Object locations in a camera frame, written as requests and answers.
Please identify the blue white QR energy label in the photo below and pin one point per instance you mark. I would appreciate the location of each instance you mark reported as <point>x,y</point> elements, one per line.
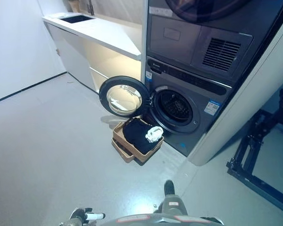
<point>212,107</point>

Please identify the white crumpled cloth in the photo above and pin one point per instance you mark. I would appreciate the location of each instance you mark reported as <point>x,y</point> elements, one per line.
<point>153,135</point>

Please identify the small blue QR sticker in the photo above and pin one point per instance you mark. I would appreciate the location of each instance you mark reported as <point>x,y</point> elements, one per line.
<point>148,76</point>

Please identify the white appliance housing panel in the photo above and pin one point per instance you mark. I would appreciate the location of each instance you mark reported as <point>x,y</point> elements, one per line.
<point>247,94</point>

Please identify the grey front-load washing machine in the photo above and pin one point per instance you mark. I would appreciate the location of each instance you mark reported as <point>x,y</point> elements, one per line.
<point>198,122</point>

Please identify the grey dryer with vent grille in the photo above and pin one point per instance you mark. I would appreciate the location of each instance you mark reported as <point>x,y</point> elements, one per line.
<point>179,44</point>

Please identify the black garment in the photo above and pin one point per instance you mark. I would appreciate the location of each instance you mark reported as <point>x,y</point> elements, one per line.
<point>135,135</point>

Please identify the white counter cabinet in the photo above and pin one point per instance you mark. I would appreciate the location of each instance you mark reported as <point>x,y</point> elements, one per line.
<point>94,40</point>

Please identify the metal faucet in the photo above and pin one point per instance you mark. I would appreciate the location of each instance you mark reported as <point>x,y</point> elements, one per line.
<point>91,5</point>

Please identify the woven wicker laundry basket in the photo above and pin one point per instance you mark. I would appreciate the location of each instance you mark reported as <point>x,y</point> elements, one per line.
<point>153,150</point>

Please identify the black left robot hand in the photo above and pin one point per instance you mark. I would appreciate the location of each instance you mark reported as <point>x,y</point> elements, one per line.
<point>85,215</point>

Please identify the grey robot torso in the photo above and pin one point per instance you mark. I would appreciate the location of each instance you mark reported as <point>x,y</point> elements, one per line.
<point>165,220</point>

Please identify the round black washing machine door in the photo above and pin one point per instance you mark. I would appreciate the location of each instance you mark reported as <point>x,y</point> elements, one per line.
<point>123,96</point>

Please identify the black metal frame stand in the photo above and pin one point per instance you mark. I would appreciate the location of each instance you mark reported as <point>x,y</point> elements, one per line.
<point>257,146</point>

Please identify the black inset sink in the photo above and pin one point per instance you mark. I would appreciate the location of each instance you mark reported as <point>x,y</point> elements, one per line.
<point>76,18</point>

